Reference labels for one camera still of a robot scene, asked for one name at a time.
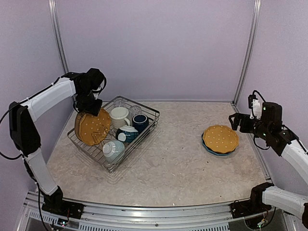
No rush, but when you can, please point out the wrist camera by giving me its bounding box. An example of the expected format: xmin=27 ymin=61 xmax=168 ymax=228
xmin=91 ymin=85 xmax=103 ymax=99
xmin=248 ymin=94 xmax=262 ymax=119

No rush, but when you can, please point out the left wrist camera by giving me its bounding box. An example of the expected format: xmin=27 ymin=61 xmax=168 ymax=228
xmin=91 ymin=85 xmax=103 ymax=99

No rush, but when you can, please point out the dark blue mug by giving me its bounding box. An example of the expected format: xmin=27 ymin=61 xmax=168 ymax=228
xmin=132 ymin=114 xmax=149 ymax=134

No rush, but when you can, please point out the navy white bowl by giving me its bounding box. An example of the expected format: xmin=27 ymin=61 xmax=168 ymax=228
xmin=115 ymin=126 xmax=139 ymax=143

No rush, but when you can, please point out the aluminium front rail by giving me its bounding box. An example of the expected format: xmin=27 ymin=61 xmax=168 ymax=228
xmin=14 ymin=190 xmax=296 ymax=231

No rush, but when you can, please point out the clear glass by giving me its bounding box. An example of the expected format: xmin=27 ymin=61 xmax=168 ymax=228
xmin=128 ymin=105 xmax=142 ymax=119
xmin=113 ymin=97 xmax=127 ymax=108

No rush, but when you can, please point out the yellow dotted plate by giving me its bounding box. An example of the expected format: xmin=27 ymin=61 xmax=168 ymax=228
xmin=202 ymin=125 xmax=239 ymax=154
xmin=79 ymin=108 xmax=111 ymax=146

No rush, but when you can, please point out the clear glass back right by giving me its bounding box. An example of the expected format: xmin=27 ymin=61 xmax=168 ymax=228
xmin=128 ymin=105 xmax=142 ymax=119

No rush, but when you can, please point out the right aluminium frame post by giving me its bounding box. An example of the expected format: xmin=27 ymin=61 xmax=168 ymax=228
xmin=232 ymin=0 xmax=261 ymax=106

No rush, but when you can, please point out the white ceramic mug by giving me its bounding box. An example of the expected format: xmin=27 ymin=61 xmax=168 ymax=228
xmin=110 ymin=107 xmax=131 ymax=129

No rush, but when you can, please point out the aluminium frame post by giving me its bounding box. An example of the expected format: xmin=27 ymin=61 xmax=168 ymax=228
xmin=48 ymin=0 xmax=69 ymax=73
xmin=232 ymin=0 xmax=261 ymax=106

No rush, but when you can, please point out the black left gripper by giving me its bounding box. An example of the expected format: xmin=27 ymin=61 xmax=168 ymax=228
xmin=77 ymin=87 xmax=103 ymax=116

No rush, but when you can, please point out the cream bird pattern plate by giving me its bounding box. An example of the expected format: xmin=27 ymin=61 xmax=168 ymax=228
xmin=74 ymin=113 xmax=83 ymax=141

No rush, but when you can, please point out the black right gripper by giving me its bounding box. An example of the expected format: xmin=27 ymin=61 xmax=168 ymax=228
xmin=229 ymin=113 xmax=271 ymax=141

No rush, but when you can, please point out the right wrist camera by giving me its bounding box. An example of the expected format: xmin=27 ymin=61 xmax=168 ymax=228
xmin=248 ymin=94 xmax=262 ymax=119

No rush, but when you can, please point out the left aluminium frame post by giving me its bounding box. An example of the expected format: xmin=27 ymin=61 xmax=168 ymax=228
xmin=48 ymin=0 xmax=69 ymax=73

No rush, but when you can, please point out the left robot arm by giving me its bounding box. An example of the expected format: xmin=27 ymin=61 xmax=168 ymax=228
xmin=1 ymin=68 xmax=107 ymax=214

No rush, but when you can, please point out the clear glass back left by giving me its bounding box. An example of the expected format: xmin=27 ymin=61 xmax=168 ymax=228
xmin=113 ymin=97 xmax=127 ymax=108

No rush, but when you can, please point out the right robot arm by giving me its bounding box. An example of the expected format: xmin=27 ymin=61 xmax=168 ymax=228
xmin=229 ymin=102 xmax=308 ymax=227

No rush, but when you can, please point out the wire dish rack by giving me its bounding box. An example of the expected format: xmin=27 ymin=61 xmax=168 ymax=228
xmin=66 ymin=95 xmax=161 ymax=173

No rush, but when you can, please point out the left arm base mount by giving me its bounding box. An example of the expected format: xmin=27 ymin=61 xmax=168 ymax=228
xmin=40 ymin=187 xmax=84 ymax=219

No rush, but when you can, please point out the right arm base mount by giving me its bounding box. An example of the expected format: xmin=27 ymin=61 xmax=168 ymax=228
xmin=230 ymin=190 xmax=272 ymax=218

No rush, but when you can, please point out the blue dotted plate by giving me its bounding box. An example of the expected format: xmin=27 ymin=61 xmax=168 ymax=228
xmin=201 ymin=134 xmax=235 ymax=156

